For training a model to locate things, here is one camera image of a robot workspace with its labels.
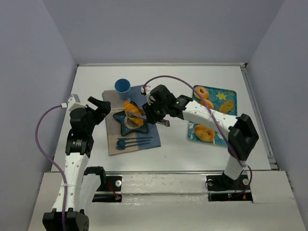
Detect metal serving tongs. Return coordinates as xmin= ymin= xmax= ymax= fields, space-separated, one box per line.
xmin=127 ymin=111 xmax=170 ymax=127

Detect orange striped croissant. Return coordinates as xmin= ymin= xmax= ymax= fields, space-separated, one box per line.
xmin=124 ymin=102 xmax=144 ymax=127

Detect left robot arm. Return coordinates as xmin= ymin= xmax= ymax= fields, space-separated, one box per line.
xmin=42 ymin=94 xmax=111 ymax=231

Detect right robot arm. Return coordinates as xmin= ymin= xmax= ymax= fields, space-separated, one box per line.
xmin=141 ymin=85 xmax=259 ymax=192

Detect glazed twisted bread roll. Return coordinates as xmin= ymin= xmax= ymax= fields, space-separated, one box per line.
xmin=194 ymin=124 xmax=216 ymax=142

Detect speckled bread slice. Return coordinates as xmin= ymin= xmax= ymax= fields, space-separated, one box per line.
xmin=218 ymin=100 xmax=234 ymax=114

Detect blue starfish-shaped plate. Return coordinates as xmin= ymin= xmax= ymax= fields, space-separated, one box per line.
xmin=113 ymin=102 xmax=149 ymax=136

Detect blue plastic knife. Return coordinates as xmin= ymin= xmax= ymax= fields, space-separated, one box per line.
xmin=117 ymin=136 xmax=153 ymax=141

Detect blue plastic cup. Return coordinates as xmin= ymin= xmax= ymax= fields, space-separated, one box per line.
xmin=115 ymin=78 xmax=131 ymax=100

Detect blue beige placemat cloth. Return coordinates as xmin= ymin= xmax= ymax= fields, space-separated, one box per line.
xmin=102 ymin=90 xmax=161 ymax=156

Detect blue plastic spoon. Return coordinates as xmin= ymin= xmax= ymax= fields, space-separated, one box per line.
xmin=116 ymin=140 xmax=150 ymax=149

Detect orange oval bun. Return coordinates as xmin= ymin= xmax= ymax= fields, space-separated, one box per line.
xmin=200 ymin=99 xmax=214 ymax=109

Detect teal floral tray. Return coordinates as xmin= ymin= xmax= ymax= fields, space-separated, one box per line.
xmin=187 ymin=85 xmax=237 ymax=146

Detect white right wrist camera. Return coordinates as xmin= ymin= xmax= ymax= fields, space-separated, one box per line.
xmin=141 ymin=86 xmax=152 ymax=96

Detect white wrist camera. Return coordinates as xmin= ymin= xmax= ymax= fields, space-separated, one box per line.
xmin=67 ymin=94 xmax=82 ymax=111
xmin=141 ymin=86 xmax=152 ymax=96

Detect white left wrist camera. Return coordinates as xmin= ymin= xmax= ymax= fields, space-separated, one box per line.
xmin=67 ymin=94 xmax=82 ymax=111

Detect orange ring donut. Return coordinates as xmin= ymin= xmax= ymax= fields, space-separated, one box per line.
xmin=194 ymin=86 xmax=209 ymax=100

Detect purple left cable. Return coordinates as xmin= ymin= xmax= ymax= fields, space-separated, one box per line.
xmin=35 ymin=104 xmax=68 ymax=231

